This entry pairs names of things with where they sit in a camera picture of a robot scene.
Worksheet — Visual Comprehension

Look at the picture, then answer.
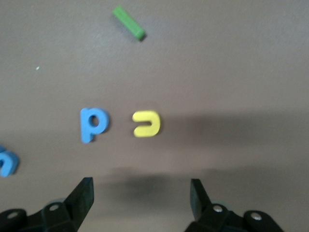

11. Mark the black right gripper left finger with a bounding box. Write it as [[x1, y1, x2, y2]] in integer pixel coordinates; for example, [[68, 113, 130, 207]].
[[0, 177, 94, 232]]

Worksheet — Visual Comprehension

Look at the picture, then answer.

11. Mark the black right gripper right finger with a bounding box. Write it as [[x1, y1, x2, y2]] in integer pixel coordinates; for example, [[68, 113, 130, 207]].
[[184, 178, 285, 232]]

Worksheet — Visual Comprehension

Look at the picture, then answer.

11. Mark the yellow letter u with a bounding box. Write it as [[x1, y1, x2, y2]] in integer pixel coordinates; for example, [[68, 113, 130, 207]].
[[132, 110, 162, 138]]

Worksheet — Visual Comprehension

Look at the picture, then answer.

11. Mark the green letter l bar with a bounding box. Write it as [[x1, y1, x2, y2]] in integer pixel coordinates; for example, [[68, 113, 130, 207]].
[[112, 5, 147, 42]]

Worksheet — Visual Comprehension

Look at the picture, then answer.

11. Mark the blue letter p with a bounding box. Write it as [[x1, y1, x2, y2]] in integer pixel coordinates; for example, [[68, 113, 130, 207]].
[[79, 107, 111, 145]]

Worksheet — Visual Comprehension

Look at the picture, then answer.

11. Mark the blue letter m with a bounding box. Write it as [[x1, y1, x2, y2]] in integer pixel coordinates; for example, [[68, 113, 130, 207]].
[[0, 144, 21, 178]]

